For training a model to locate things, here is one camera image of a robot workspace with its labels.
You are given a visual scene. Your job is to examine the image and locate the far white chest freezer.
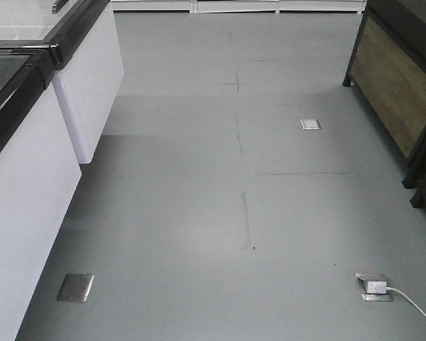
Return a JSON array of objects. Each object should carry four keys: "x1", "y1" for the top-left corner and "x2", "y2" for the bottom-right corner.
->
[{"x1": 0, "y1": 0, "x2": 124, "y2": 164}]

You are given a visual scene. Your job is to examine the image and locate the white chest freezer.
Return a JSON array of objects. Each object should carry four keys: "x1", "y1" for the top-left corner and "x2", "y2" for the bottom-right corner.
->
[
  {"x1": 0, "y1": 50, "x2": 81, "y2": 340},
  {"x1": 0, "y1": 0, "x2": 124, "y2": 164}
]

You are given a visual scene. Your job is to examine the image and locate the open steel floor socket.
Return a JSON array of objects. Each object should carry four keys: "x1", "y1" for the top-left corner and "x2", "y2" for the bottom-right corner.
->
[{"x1": 355, "y1": 274, "x2": 393, "y2": 302}]

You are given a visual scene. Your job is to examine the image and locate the steel floor socket cover left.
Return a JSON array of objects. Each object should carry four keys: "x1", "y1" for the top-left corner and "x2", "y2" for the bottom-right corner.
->
[{"x1": 57, "y1": 273, "x2": 94, "y2": 303}]

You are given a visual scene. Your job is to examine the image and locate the white power cable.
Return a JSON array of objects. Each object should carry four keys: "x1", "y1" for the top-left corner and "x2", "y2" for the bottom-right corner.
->
[{"x1": 386, "y1": 286, "x2": 426, "y2": 335}]

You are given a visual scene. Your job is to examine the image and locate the white power plug adapter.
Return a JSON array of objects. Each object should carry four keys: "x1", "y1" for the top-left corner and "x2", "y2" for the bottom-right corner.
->
[{"x1": 364, "y1": 280, "x2": 387, "y2": 295}]

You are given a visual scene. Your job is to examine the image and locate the near white chest freezer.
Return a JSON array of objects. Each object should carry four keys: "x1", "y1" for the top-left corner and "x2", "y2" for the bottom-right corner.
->
[{"x1": 0, "y1": 50, "x2": 81, "y2": 340}]

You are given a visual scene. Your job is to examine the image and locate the white store shelving unit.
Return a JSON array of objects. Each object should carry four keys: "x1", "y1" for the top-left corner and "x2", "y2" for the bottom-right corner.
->
[{"x1": 112, "y1": 0, "x2": 366, "y2": 13}]

